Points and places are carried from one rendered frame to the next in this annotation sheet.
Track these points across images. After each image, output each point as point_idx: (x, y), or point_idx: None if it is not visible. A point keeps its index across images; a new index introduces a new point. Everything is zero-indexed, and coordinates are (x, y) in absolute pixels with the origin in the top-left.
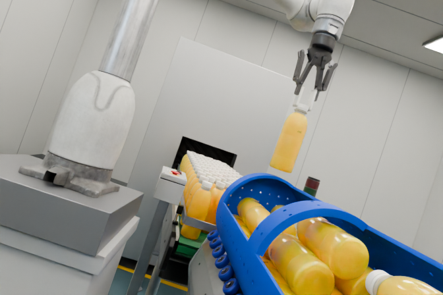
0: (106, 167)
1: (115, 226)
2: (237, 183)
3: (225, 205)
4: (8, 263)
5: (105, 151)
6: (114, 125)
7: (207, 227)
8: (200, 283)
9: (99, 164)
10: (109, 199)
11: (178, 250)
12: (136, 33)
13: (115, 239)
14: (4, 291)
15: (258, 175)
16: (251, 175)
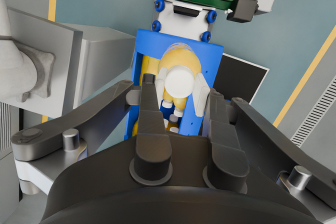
0: (33, 86)
1: (70, 97)
2: (139, 48)
3: (133, 61)
4: None
5: (21, 93)
6: (3, 98)
7: None
8: None
9: (29, 90)
10: (54, 91)
11: None
12: None
13: (77, 89)
14: None
15: (154, 55)
16: (150, 45)
